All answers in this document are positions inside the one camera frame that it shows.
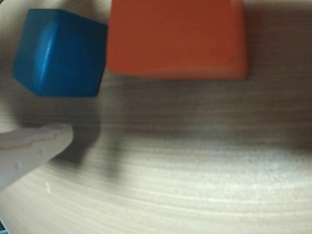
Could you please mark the white fixed gripper jaw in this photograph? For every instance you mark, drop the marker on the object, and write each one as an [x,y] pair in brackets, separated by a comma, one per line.
[26,148]

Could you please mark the orange cube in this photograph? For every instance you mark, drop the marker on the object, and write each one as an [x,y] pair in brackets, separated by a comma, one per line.
[178,39]

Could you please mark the blue cube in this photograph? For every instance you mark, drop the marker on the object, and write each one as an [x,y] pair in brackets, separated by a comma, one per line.
[63,53]

